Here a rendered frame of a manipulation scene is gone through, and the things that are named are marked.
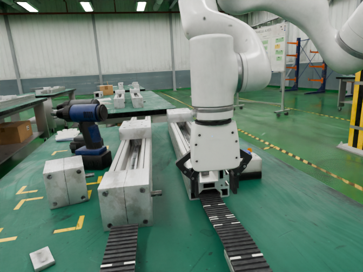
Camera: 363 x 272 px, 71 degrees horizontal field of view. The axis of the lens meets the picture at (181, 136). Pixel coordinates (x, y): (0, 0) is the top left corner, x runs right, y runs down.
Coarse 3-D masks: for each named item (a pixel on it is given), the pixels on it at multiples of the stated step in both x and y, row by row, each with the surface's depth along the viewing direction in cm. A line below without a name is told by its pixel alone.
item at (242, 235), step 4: (240, 232) 44; (244, 232) 44; (220, 236) 43; (224, 236) 43; (228, 236) 43; (232, 236) 43; (236, 236) 43; (240, 236) 43; (244, 236) 43; (248, 236) 43; (224, 240) 42
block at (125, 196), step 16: (112, 176) 55; (128, 176) 55; (144, 176) 54; (112, 192) 50; (128, 192) 50; (144, 192) 51; (160, 192) 56; (112, 208) 51; (128, 208) 51; (144, 208) 52; (112, 224) 52; (128, 224) 52; (144, 224) 52
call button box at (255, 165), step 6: (240, 156) 73; (252, 156) 73; (258, 156) 73; (252, 162) 71; (258, 162) 71; (246, 168) 71; (252, 168) 71; (258, 168) 71; (246, 174) 71; (252, 174) 72; (258, 174) 72; (240, 180) 72
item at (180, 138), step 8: (168, 120) 133; (168, 128) 137; (176, 128) 103; (184, 128) 120; (176, 136) 91; (184, 136) 101; (176, 144) 90; (184, 144) 80; (176, 152) 93; (184, 152) 72; (184, 176) 70; (200, 176) 65; (208, 176) 65; (216, 176) 64; (224, 176) 62; (200, 184) 62; (208, 184) 64; (216, 184) 62; (224, 184) 62; (224, 192) 65
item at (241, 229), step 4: (224, 228) 46; (228, 228) 46; (232, 228) 46; (236, 228) 46; (240, 228) 46; (220, 232) 44; (224, 232) 44; (228, 232) 44; (232, 232) 44; (236, 232) 44
